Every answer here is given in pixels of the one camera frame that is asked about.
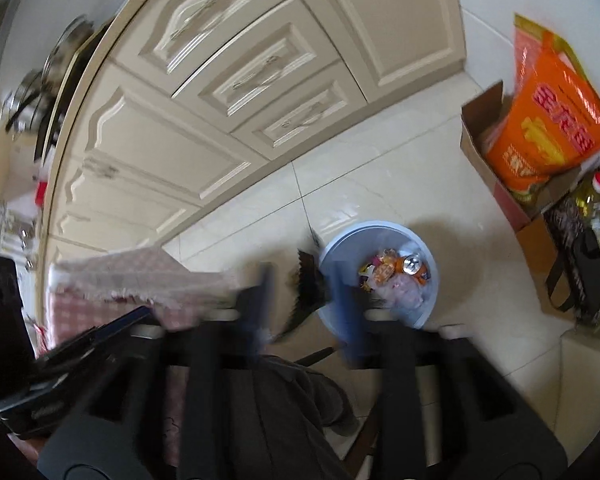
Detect orange white plastic bag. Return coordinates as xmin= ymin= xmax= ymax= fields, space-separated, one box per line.
xmin=374 ymin=274 xmax=424 ymax=310

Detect crushed orange Fanta can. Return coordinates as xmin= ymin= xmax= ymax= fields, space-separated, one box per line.
xmin=402 ymin=254 xmax=430 ymax=286

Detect purple yellow candy wrapper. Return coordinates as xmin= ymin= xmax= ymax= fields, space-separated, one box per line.
xmin=358 ymin=249 xmax=399 ymax=292

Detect black snack wrapper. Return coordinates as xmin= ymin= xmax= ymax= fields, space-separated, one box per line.
xmin=273 ymin=228 xmax=328 ymax=344

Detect light blue trash bin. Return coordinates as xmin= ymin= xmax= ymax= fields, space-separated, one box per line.
xmin=318 ymin=221 xmax=440 ymax=330

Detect pink checkered tablecloth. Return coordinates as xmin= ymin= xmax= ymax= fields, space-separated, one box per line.
xmin=44 ymin=245 xmax=242 ymax=466

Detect red bowl on counter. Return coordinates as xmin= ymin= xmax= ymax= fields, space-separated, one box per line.
xmin=34 ymin=181 xmax=48 ymax=209

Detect brown cardboard box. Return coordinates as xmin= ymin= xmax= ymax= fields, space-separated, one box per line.
xmin=459 ymin=79 xmax=581 ymax=233

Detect cooking oil bottle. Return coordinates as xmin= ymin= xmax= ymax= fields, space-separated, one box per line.
xmin=571 ymin=169 xmax=600 ymax=261

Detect stainless steel steamer pot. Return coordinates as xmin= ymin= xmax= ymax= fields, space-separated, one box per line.
xmin=1 ymin=70 xmax=50 ymax=134

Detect orange rice bag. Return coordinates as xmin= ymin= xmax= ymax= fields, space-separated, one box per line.
xmin=484 ymin=14 xmax=600 ymax=195

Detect cream lower cabinets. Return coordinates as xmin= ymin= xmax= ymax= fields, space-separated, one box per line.
xmin=40 ymin=0 xmax=466 ymax=269

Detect steel wok with lid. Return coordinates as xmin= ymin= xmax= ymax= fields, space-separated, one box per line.
xmin=42 ymin=15 xmax=94 ymax=94

